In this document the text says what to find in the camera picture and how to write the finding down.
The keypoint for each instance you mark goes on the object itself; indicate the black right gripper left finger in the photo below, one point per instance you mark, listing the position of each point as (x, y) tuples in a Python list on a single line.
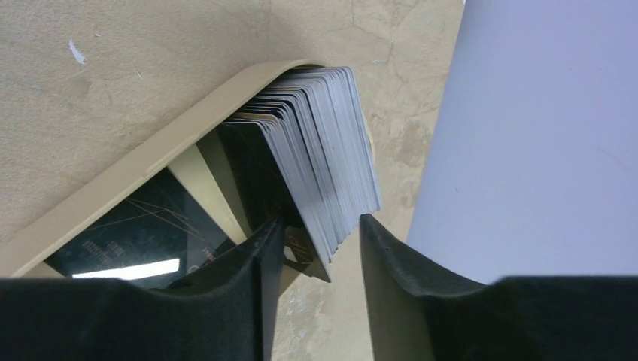
[(223, 311)]

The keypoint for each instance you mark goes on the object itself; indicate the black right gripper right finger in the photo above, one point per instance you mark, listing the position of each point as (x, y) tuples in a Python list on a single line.
[(419, 310)]

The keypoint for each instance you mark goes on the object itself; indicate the loose black card in tray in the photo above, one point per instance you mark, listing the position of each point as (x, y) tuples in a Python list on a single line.
[(154, 237)]

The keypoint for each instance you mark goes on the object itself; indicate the stack of credit cards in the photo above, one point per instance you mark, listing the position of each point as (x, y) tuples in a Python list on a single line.
[(300, 150)]

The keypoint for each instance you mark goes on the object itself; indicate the beige oval card tray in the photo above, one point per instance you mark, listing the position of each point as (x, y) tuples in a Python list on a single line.
[(189, 147)]

